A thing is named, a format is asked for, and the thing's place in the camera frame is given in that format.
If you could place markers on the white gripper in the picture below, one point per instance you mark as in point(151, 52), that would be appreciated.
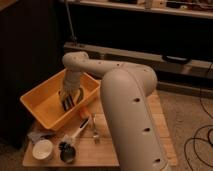
point(70, 84)

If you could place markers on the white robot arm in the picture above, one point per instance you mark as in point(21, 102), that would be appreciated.
point(124, 89)

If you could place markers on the yellow plastic tray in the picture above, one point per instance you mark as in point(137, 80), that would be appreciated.
point(44, 104)

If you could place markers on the green pepper toy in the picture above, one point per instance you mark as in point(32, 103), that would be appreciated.
point(81, 95)

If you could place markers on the orange round fruit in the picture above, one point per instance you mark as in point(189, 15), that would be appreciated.
point(84, 113)

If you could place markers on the silver fork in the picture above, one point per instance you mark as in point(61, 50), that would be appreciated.
point(96, 136)

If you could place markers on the wooden board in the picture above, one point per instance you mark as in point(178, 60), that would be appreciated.
point(89, 154)

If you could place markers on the grey crumpled cloth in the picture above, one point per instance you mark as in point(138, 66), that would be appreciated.
point(36, 136)

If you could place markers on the metal measuring cup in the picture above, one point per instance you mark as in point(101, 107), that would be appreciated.
point(68, 154)

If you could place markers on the metal vertical pole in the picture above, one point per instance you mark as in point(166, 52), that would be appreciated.
point(73, 36)

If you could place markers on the white bowl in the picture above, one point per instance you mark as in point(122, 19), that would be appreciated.
point(43, 150)

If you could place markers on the grey metal rail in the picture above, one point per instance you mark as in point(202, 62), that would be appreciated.
point(195, 68)

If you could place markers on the wall shelf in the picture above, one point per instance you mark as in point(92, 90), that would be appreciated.
point(153, 6)

